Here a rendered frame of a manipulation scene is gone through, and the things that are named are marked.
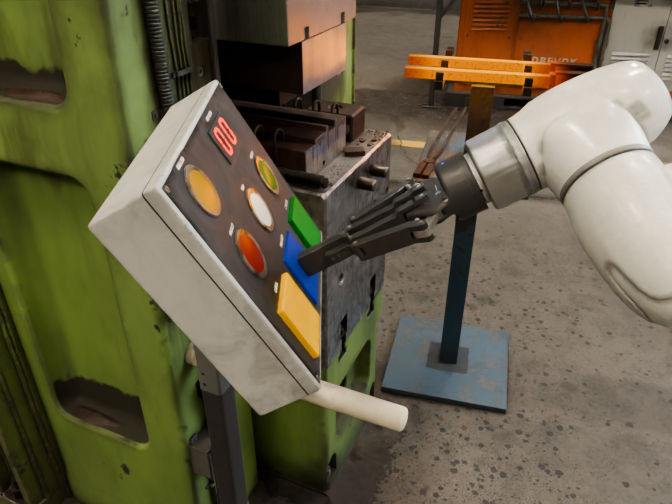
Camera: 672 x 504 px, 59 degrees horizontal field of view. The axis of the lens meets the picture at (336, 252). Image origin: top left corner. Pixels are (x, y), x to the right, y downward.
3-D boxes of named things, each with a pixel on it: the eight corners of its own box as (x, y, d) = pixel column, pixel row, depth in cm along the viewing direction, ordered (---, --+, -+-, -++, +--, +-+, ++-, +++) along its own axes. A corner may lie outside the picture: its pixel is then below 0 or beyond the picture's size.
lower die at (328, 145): (345, 148, 135) (345, 112, 131) (305, 182, 120) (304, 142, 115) (191, 123, 150) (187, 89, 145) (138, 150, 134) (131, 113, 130)
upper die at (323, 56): (346, 69, 126) (346, 21, 121) (303, 95, 110) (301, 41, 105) (182, 50, 141) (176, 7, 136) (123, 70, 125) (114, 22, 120)
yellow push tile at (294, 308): (320, 315, 72) (287, 270, 69) (320, 356, 66) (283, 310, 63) (308, 321, 73) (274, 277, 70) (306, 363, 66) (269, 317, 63)
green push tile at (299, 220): (321, 233, 90) (295, 194, 86) (321, 260, 83) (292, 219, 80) (311, 238, 90) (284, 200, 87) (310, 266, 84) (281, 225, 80)
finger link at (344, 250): (366, 242, 74) (367, 255, 71) (330, 260, 75) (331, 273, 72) (360, 233, 73) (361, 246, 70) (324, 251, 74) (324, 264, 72)
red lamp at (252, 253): (275, 263, 66) (273, 228, 63) (254, 285, 62) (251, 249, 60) (251, 257, 67) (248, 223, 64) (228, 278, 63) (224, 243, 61)
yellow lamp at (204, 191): (231, 203, 62) (227, 164, 59) (204, 223, 58) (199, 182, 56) (205, 197, 63) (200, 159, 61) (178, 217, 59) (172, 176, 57)
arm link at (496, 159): (525, 171, 75) (481, 192, 76) (497, 109, 70) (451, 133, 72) (548, 204, 67) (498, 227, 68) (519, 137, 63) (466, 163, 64)
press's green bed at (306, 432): (376, 405, 192) (382, 285, 168) (328, 498, 163) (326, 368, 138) (230, 358, 211) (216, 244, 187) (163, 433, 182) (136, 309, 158)
